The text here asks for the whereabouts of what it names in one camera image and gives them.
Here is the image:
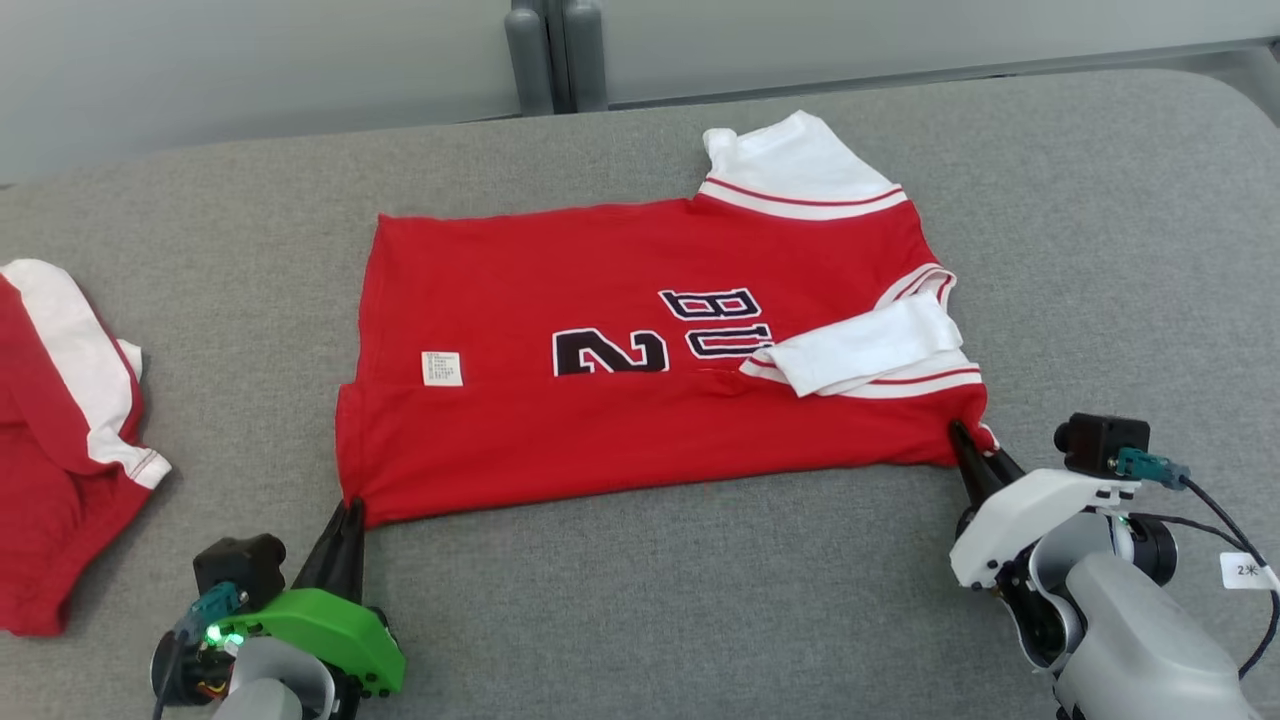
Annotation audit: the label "teal cable connector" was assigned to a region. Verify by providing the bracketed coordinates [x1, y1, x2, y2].
[175, 582, 247, 641]
[1112, 447, 1191, 491]

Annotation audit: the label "teal left cable connector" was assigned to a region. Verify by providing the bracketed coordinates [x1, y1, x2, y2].
[175, 582, 247, 641]

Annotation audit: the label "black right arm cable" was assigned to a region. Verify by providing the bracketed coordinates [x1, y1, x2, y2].
[1130, 475, 1280, 681]

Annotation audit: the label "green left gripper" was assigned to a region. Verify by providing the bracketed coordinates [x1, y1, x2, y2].
[205, 498, 406, 698]

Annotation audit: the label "red shorts white trim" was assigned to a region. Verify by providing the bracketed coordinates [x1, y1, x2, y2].
[0, 258, 173, 638]

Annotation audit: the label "white cable label tag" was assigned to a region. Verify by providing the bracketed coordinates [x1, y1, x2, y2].
[1220, 552, 1280, 591]

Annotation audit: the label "red basketball jersey white sleeves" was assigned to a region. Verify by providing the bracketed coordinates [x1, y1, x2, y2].
[335, 110, 999, 529]

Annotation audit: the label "teal right cable connector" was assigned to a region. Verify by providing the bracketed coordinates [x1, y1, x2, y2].
[1112, 447, 1191, 491]

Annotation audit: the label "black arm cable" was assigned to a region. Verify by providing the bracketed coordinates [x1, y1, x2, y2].
[150, 630, 189, 720]
[1130, 475, 1280, 681]

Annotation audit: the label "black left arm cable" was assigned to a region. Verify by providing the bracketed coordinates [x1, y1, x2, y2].
[150, 630, 189, 720]

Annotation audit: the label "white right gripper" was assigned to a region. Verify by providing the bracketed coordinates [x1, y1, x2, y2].
[948, 420, 1141, 591]

